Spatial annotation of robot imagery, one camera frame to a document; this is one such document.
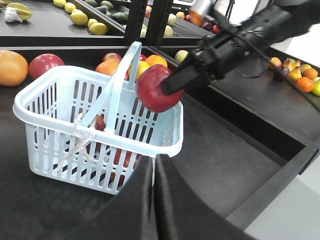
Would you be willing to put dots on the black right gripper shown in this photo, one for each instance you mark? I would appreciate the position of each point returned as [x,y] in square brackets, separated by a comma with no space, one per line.
[211,60]

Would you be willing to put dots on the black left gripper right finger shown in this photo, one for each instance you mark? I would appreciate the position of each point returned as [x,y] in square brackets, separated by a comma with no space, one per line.
[180,214]

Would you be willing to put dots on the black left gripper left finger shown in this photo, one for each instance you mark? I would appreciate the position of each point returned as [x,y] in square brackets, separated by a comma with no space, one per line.
[126,217]

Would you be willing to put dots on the light blue plastic basket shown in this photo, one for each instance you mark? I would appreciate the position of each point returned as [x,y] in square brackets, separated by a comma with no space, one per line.
[89,129]

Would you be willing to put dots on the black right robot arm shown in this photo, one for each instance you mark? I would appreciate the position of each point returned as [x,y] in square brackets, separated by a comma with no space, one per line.
[277,22]

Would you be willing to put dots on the rightmost orange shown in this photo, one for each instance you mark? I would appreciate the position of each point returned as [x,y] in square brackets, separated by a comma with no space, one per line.
[156,60]

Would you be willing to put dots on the yellow apple in right cluster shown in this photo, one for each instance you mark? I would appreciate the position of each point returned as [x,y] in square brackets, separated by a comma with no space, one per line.
[142,67]

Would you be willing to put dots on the red bell pepper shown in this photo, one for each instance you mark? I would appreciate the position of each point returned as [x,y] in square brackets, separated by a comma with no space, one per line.
[142,57]

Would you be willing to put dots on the orange in right cluster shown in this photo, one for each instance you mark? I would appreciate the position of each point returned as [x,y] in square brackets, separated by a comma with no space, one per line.
[108,67]

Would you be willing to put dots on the black wooden fruit display table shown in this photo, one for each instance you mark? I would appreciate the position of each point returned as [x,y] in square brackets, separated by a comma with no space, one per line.
[244,141]

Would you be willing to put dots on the front lemon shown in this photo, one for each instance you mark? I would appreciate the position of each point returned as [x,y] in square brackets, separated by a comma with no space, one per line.
[98,28]

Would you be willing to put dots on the large lemon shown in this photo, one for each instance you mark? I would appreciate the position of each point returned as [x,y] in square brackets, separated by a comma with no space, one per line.
[79,18]

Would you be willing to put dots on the big red apple by oranges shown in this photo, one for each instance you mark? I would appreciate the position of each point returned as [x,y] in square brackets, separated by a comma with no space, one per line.
[42,63]

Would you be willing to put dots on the orange right of pair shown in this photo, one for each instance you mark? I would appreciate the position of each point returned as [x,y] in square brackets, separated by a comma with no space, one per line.
[14,68]

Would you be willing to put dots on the starfruit right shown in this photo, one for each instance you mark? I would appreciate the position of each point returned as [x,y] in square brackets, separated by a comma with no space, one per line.
[23,11]

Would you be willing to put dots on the white garlic bulb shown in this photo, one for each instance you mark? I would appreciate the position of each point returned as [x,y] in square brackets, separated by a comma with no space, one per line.
[11,15]

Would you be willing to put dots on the black upright post right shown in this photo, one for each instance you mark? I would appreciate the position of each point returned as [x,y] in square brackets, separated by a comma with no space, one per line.
[157,22]

